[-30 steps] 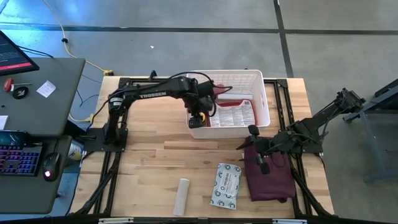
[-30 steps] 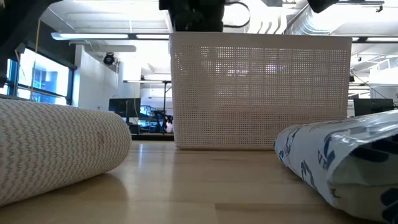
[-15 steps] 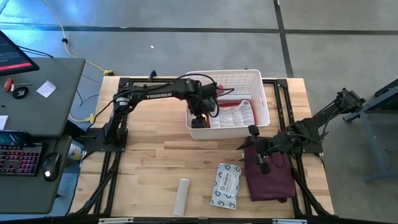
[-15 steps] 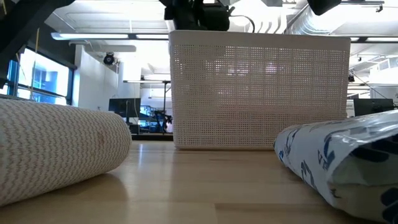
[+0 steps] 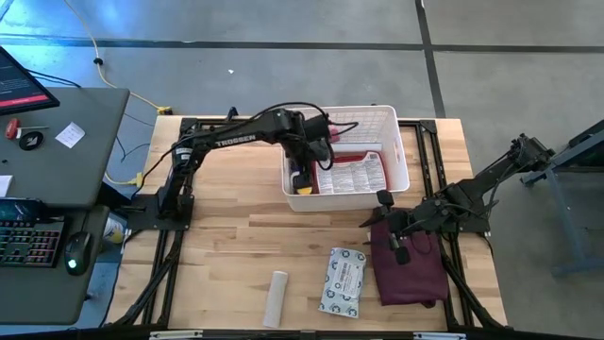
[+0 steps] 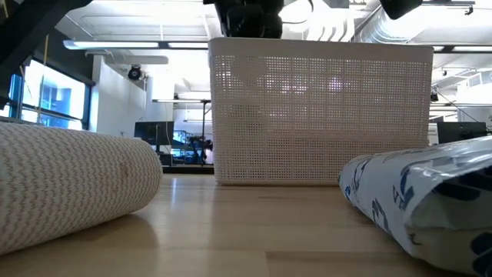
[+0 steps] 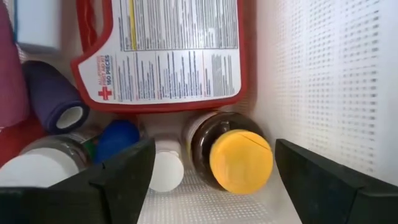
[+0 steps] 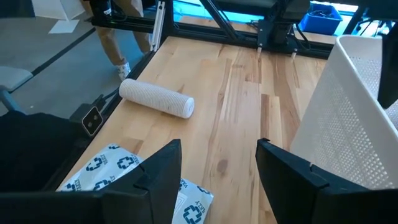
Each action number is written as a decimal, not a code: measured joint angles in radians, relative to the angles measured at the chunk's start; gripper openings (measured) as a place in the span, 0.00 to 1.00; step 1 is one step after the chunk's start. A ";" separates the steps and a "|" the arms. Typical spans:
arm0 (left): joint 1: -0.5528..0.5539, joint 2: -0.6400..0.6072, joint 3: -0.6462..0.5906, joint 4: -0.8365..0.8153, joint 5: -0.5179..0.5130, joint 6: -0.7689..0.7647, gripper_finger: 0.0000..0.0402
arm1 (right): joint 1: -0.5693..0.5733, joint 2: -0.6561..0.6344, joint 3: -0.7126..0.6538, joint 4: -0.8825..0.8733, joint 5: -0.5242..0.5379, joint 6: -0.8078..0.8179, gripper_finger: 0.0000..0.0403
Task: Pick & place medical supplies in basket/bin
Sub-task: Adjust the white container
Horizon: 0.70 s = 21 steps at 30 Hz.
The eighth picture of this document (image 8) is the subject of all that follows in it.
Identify blue plastic bin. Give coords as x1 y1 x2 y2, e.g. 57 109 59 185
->
298 2 343 36

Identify white pedestal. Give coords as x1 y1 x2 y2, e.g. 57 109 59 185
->
30 0 86 22

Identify person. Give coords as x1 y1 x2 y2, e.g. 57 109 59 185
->
81 0 152 81

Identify white perforated plastic basket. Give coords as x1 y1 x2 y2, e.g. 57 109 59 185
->
289 34 398 191

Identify grey chair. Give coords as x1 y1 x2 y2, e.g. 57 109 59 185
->
0 65 34 113

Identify silver light bar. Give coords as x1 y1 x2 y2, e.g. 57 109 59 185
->
149 0 166 53

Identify white bandage roll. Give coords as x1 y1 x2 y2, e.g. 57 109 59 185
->
118 78 196 120

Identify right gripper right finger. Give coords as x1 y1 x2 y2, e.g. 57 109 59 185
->
255 138 371 224

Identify table-edge camera box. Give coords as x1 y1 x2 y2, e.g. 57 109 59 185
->
80 105 104 137

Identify black frame-mounted device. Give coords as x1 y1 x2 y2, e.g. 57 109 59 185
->
89 0 126 26

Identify white blue-printed wipes pack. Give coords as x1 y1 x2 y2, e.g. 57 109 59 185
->
57 142 215 224

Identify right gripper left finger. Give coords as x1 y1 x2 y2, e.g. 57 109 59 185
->
96 138 182 224

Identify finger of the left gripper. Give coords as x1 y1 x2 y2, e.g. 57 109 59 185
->
377 30 398 110

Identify white floor paper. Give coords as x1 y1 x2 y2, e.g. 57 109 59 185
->
47 19 81 35

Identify black bulky object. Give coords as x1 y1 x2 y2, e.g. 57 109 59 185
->
0 111 83 192

